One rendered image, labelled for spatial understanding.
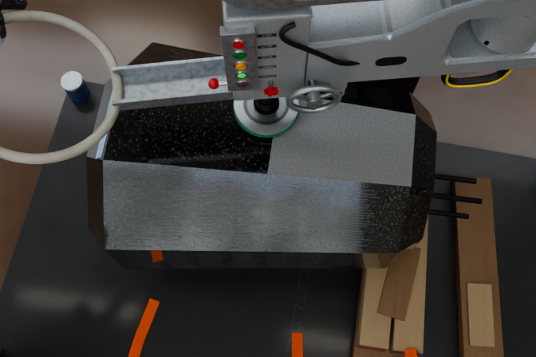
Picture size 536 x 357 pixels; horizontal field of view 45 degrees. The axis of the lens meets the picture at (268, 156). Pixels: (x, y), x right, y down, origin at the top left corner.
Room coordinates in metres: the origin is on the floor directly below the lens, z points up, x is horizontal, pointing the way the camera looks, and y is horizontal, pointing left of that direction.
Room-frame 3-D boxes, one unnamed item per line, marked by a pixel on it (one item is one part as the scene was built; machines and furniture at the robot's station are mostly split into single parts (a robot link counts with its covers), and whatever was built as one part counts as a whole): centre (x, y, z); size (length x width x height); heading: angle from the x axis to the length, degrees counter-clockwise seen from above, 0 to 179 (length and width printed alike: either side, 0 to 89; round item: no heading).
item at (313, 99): (0.81, -0.13, 1.22); 0.15 x 0.10 x 0.15; 94
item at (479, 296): (0.33, -0.85, 0.10); 0.25 x 0.10 x 0.01; 175
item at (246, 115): (0.92, 0.00, 0.89); 0.21 x 0.21 x 0.01
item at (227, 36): (0.80, 0.06, 1.39); 0.08 x 0.03 x 0.28; 94
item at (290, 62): (0.93, -0.08, 1.34); 0.36 x 0.22 x 0.45; 94
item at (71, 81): (1.42, 0.90, 0.08); 0.10 x 0.10 x 0.13
